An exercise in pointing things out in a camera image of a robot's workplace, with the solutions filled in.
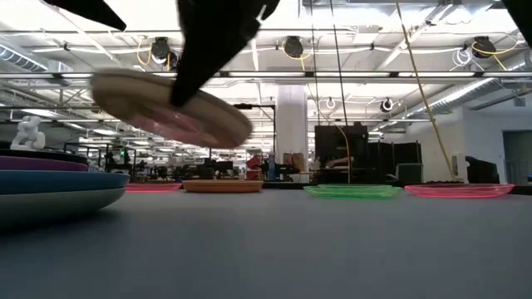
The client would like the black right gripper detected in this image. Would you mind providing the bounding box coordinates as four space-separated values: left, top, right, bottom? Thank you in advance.
170 0 280 107

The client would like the beige plastic plate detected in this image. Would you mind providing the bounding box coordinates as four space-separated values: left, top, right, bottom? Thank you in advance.
90 67 254 150

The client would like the orange plastic plate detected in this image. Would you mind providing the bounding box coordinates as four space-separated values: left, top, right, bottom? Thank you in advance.
181 179 264 194

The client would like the pink transparent plastic plate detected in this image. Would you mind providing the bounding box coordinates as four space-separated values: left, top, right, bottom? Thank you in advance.
403 183 516 199
126 182 183 194

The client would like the green transparent plastic plate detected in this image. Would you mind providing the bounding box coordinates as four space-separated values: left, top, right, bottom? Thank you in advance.
303 185 396 201
319 184 404 196

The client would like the white building column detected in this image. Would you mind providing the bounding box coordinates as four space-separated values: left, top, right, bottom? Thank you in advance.
275 85 310 184

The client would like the tall black cabinet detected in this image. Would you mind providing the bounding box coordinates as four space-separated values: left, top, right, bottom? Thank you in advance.
313 124 370 184

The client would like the white humanoid figure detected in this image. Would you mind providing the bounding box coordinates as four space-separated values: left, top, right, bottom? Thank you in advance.
9 115 47 152

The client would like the large blue plastic plate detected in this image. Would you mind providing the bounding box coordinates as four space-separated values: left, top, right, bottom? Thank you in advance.
0 169 131 196

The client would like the purple plastic plate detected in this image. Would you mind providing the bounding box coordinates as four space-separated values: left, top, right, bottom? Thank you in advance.
0 155 90 173

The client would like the large pale grey plate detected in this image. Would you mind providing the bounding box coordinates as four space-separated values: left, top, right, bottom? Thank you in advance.
0 187 127 228

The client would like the low black cabinet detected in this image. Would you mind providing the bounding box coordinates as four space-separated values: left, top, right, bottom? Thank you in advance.
367 141 423 184

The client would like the grey equipment box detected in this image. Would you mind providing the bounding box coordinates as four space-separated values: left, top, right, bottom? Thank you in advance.
395 162 425 184

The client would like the black round bin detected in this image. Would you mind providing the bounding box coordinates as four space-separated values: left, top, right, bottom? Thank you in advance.
465 155 501 185

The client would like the grey door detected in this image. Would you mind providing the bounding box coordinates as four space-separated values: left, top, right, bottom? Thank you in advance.
501 130 532 186

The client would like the black hanging cable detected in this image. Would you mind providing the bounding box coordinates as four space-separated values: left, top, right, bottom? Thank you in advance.
330 0 353 184

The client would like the yellow hanging cable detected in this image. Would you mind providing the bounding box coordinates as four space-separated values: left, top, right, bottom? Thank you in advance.
393 0 457 180

